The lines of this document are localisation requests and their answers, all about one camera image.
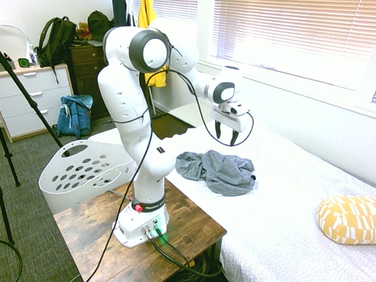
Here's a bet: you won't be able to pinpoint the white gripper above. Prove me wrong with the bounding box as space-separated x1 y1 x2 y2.
208 100 253 148

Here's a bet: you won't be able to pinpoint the grey shirt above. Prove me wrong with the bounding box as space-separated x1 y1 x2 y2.
174 146 259 201

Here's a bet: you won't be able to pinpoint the dark green bag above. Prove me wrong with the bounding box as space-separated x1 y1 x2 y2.
86 8 118 44

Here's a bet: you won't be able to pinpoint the white perforated laundry basket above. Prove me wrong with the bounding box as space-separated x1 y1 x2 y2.
35 127 140 217

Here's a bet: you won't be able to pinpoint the dark bench with white top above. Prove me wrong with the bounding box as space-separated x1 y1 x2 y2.
149 99 215 142

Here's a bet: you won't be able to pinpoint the bed with white sheet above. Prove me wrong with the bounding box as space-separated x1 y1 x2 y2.
131 105 376 282

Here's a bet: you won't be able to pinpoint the large white window blinds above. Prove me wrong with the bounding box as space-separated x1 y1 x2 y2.
208 0 376 73

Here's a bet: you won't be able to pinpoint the small white window blinds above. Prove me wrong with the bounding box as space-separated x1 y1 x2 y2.
132 0 202 28

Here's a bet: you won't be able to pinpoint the yellow jacket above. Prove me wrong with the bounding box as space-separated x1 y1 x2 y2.
136 0 173 90

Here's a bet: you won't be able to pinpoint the dark wooden dresser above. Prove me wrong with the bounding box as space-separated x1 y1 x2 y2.
68 40 122 122

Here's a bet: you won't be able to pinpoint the blue backpack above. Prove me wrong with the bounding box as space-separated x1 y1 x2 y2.
53 93 97 141

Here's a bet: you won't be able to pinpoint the yellow white patterned pillow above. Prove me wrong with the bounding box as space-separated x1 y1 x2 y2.
315 193 376 250

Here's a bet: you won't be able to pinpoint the rustic wooden side table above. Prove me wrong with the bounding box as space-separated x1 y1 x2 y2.
50 173 231 282

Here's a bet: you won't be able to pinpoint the dark blue hanging garment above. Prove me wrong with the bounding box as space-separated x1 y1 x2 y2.
110 0 133 28

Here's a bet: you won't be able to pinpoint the brown teddy bear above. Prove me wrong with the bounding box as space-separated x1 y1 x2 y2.
75 21 94 42

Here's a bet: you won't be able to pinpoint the dark green backpack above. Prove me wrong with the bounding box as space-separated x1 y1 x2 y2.
33 15 82 86

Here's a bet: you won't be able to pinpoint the white drawer dresser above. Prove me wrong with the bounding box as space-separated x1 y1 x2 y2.
0 62 77 144

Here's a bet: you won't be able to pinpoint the white spray bottle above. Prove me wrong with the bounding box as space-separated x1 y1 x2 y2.
25 41 41 68

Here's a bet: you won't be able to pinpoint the grey box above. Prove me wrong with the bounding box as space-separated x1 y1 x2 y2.
0 60 17 73

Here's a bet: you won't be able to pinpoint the white arc lamp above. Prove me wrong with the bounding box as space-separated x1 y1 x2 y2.
0 21 31 48

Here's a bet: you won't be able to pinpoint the thin black base cable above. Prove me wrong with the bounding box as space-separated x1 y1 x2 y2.
153 221 192 269

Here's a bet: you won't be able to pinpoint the thick black base cable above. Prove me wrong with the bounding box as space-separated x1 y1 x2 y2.
144 221 225 282

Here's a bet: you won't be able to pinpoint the black cable coil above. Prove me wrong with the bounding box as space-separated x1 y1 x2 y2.
163 253 225 282

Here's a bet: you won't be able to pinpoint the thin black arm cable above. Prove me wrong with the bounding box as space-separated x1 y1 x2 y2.
51 22 266 282

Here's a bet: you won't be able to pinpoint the black camera tripod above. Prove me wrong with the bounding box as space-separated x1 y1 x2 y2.
0 5 71 247

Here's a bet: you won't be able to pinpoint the black floor cable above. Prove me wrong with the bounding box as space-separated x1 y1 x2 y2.
0 235 25 282

